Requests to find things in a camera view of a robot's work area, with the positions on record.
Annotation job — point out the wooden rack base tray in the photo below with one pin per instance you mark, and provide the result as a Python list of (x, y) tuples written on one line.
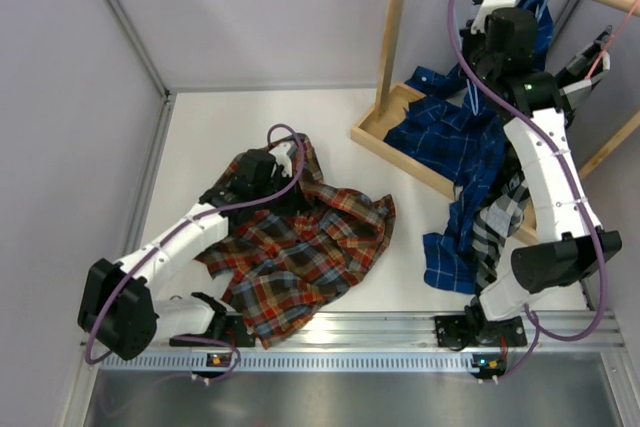
[(389, 110)]

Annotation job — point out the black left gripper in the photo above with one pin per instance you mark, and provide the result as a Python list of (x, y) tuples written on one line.
[(296, 202)]

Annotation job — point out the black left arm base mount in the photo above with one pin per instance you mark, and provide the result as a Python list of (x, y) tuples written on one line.
[(229, 329)]

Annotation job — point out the blue plaid shirt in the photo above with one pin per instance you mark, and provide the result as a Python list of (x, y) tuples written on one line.
[(441, 132)]

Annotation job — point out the aluminium corner frame post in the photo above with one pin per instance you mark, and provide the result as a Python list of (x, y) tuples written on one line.
[(135, 42)]

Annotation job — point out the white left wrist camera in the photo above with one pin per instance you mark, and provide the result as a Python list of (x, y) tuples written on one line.
[(285, 155)]

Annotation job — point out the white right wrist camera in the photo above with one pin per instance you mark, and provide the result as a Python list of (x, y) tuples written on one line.
[(485, 8)]

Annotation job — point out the perforated white cable duct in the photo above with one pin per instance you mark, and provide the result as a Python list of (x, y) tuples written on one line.
[(298, 362)]

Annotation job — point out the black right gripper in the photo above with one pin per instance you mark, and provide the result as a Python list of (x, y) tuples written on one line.
[(469, 38)]

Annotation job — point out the red brown plaid shirt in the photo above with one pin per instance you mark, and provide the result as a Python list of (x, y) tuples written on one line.
[(286, 268)]

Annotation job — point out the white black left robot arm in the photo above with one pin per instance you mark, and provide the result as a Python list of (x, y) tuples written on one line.
[(120, 305)]

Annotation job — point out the pink wire hanger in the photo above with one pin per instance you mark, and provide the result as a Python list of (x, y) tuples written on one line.
[(612, 37)]

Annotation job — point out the wooden rack upright post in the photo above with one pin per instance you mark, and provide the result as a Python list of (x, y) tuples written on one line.
[(387, 57)]

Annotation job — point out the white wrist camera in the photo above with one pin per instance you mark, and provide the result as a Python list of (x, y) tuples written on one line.
[(485, 8), (285, 155)]

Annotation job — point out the black white checkered shirt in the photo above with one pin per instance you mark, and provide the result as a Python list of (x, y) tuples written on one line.
[(502, 214)]

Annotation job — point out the wooden diagonal rack brace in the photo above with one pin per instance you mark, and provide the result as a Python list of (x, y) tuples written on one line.
[(608, 147)]

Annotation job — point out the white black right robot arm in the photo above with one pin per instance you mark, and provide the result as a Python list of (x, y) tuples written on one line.
[(571, 241)]

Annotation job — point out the aluminium table edge rail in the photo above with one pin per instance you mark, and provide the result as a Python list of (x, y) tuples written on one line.
[(406, 331)]

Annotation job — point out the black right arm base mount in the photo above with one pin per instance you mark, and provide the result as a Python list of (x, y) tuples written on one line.
[(458, 332)]

